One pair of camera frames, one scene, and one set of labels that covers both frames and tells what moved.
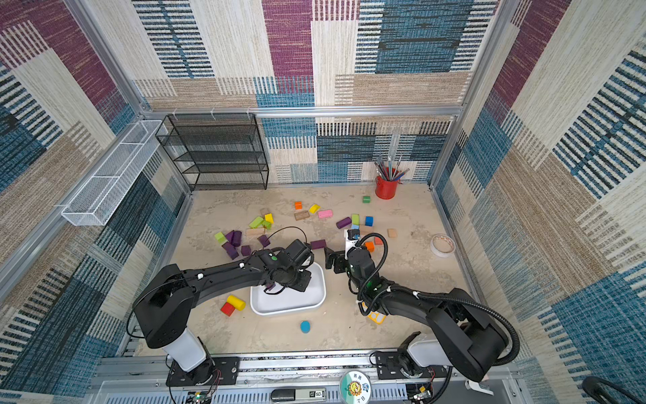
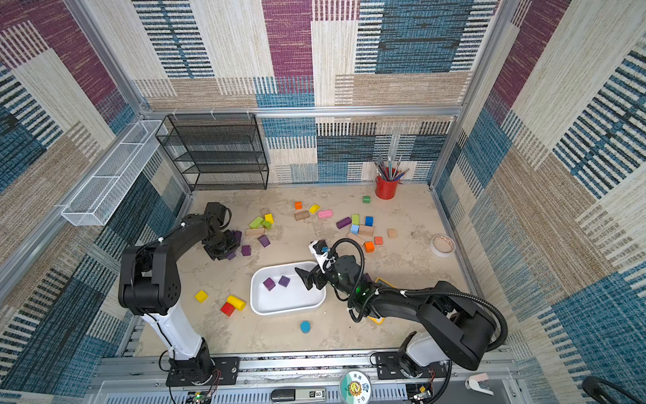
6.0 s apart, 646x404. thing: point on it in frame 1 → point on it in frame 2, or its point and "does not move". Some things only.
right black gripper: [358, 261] → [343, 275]
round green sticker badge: [355, 388] does not move
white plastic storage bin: [285, 300] does not move
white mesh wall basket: [97, 200] does not move
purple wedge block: [264, 240] does not move
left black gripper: [307, 278] → [222, 255]
